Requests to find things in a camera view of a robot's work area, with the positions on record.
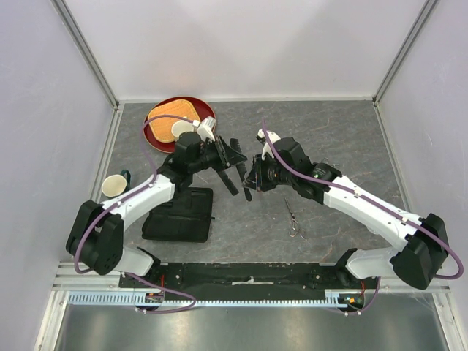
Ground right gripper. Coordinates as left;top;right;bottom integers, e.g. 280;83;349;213
243;152;295;192

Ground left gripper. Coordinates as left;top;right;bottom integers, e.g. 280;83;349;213
189;135;247;174

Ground black comb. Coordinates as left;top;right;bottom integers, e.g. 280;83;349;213
216;169;239;196

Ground black tool case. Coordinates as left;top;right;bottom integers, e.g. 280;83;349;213
142;187;214;243

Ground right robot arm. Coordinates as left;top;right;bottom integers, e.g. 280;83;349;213
244;131;448;290

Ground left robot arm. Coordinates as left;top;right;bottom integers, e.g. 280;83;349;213
66;132;247;287

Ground red round tray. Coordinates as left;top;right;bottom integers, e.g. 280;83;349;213
143;96;216;154

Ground silver scissors near front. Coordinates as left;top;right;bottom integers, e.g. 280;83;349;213
284;198;306;240

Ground silver scissors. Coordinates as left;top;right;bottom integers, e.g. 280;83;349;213
284;198;306;240
321;158;341;170

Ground pale green cup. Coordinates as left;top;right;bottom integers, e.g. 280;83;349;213
171;121;195;141

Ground orange woven mat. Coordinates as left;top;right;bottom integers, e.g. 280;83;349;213
148;99;200;143

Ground silver scissors at back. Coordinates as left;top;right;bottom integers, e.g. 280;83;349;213
321;158;341;170

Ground dark green mug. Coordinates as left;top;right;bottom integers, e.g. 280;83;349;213
101;170;131;198

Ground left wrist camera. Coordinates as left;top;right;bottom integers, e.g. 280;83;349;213
196;116;216;142

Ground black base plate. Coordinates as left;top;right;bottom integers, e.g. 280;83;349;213
143;263;377;300

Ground grey slotted cable duct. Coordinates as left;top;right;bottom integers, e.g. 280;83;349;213
67;291;362;308

